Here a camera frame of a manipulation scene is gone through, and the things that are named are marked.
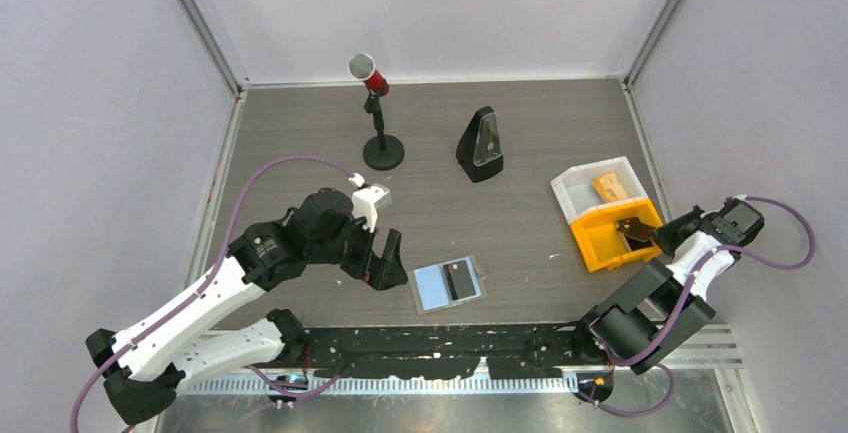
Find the aluminium rail frame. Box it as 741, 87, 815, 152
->
139, 323, 743, 398

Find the white plastic bin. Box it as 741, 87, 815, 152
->
550, 156, 648, 225

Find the black metronome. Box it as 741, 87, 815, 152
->
455, 106, 504, 183

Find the red microphone on stand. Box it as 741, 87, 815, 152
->
348, 53, 405, 171

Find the grey card holder wallet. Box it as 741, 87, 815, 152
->
409, 255, 487, 315

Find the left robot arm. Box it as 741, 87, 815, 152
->
86, 184, 408, 425

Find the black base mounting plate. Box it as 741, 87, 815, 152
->
267, 323, 616, 401

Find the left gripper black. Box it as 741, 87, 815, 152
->
308, 209, 408, 290

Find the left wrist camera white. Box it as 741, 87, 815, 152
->
348, 173, 392, 233

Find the yellow plastic bin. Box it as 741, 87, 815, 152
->
570, 199, 663, 273

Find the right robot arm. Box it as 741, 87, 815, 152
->
569, 197, 765, 374

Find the orange card in white bin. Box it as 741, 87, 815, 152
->
592, 172, 629, 203

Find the black credit card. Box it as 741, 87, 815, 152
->
616, 217, 657, 243

